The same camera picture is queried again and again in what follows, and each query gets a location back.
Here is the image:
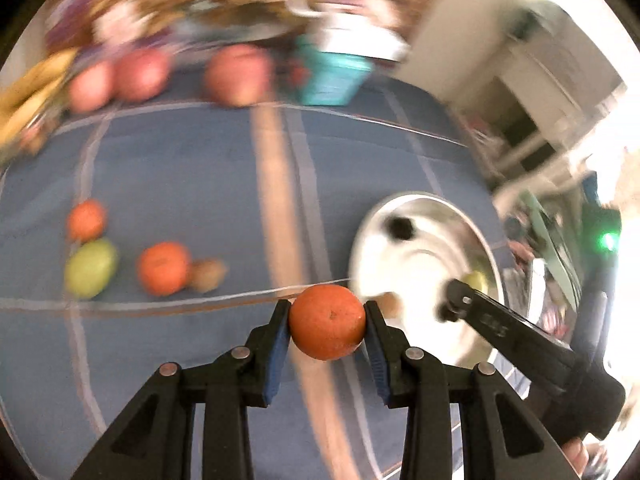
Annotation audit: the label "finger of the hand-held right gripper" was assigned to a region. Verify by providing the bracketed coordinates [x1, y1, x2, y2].
[436, 279, 484, 323]

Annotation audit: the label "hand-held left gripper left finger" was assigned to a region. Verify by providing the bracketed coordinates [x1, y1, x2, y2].
[70, 299, 293, 480]

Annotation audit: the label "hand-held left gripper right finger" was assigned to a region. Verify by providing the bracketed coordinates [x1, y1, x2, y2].
[364, 300, 581, 480]

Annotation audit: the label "large green mango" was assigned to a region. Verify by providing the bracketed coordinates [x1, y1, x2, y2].
[462, 270, 489, 296]

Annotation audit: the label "large metal bowl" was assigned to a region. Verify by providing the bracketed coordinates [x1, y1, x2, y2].
[350, 191, 501, 371]

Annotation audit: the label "orange with stem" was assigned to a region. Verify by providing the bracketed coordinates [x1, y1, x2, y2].
[288, 284, 367, 361]

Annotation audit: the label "dark avocado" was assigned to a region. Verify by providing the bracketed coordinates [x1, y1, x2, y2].
[386, 216, 416, 241]

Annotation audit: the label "person's right hand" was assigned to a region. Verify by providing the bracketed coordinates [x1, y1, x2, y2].
[559, 436, 594, 480]

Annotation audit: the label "green plastic board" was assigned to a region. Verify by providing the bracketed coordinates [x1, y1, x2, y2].
[525, 195, 582, 306]

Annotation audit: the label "brown kiwi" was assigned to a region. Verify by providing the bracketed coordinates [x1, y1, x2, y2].
[189, 259, 229, 293]

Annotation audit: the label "white carved chair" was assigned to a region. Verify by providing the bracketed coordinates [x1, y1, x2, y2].
[492, 125, 640, 211]

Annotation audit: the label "orange without stem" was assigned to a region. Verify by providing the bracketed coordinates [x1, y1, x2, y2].
[137, 242, 192, 296]

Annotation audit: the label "small green mango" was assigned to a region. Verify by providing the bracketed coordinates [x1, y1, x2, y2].
[64, 238, 119, 298]

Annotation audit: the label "blue plaid tablecloth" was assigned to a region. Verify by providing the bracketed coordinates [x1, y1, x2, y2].
[0, 77, 516, 480]

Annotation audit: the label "small orange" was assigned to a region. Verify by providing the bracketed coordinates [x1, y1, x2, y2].
[66, 200, 107, 242]

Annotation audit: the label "white shelf unit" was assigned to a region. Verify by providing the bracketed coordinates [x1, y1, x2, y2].
[400, 0, 626, 171]

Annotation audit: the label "teal toy house box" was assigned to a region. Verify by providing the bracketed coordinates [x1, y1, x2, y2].
[297, 35, 373, 107]

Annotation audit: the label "large red apple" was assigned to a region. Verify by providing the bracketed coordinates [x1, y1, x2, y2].
[205, 45, 273, 107]

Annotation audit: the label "medium red apple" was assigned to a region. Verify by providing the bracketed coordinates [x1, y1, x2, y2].
[116, 49, 171, 102]

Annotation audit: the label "small pink apple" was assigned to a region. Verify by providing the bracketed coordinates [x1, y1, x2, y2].
[69, 60, 117, 112]

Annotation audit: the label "clear fruit container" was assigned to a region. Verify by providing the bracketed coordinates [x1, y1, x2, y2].
[20, 105, 67, 157]

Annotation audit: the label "banana bunch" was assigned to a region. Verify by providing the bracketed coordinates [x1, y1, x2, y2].
[0, 49, 78, 146]

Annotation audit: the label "floral painting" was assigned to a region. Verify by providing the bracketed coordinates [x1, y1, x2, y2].
[45, 0, 451, 61]

